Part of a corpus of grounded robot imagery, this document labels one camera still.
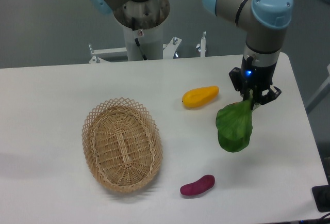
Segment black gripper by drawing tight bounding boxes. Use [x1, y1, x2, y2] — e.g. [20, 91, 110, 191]
[229, 48, 282, 105]

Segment green leafy vegetable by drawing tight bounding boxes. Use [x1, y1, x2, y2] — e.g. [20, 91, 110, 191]
[216, 100, 253, 153]

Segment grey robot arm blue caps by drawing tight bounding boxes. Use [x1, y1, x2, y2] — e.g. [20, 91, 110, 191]
[90, 0, 293, 107]

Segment yellow mango toy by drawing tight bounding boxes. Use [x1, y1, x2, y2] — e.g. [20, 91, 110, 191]
[181, 86, 219, 108]

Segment white stand leg right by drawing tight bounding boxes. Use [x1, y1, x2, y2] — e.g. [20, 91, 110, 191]
[305, 65, 330, 114]

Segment purple sweet potato toy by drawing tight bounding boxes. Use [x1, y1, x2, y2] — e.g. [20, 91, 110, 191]
[180, 174, 216, 197]

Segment black device at table edge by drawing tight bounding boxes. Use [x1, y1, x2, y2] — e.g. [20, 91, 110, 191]
[311, 185, 329, 213]

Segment woven wicker basket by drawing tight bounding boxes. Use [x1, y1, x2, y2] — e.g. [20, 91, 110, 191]
[82, 98, 162, 193]

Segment white metal base frame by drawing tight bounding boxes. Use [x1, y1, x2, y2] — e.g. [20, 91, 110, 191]
[89, 31, 207, 63]

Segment black cable on pedestal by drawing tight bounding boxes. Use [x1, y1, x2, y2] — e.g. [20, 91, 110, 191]
[131, 17, 148, 61]

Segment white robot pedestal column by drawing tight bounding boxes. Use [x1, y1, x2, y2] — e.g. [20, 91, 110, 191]
[122, 25, 163, 61]

